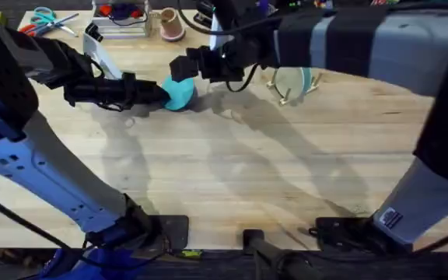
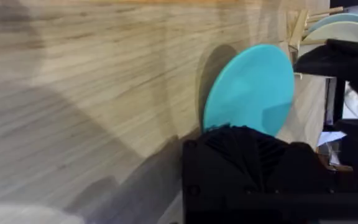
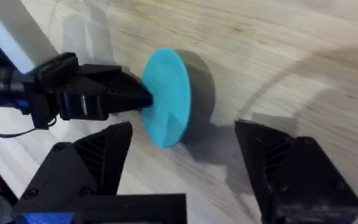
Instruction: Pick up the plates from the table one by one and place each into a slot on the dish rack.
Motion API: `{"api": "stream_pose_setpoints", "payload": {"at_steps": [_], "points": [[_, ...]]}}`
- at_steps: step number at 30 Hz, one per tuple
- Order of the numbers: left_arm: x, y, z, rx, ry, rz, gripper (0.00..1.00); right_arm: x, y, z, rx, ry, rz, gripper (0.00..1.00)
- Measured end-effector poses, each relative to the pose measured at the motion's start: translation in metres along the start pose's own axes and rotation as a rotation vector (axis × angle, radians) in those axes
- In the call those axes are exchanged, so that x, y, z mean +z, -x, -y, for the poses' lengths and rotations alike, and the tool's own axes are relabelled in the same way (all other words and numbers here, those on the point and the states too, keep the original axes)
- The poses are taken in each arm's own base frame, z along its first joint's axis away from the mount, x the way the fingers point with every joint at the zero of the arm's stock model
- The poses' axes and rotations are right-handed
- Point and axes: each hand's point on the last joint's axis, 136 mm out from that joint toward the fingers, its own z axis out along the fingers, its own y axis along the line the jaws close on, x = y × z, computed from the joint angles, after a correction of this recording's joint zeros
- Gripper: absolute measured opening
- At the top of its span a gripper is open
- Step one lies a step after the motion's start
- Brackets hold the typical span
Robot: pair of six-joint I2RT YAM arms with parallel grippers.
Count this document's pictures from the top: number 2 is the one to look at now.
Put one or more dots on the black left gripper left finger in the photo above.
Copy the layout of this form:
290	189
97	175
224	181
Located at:
222	161

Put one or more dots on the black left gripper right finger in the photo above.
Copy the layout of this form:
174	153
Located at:
291	168

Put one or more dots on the turquoise plate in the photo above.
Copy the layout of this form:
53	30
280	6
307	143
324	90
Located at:
250	90

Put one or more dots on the wooden peg dish rack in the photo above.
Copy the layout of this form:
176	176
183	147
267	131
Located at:
298	28

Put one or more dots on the white paper sheet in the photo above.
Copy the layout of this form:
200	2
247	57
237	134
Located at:
329	137

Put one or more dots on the cream plate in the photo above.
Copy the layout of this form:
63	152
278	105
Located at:
340	32

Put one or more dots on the light blue plate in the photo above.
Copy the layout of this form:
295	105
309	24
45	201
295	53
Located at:
346	18

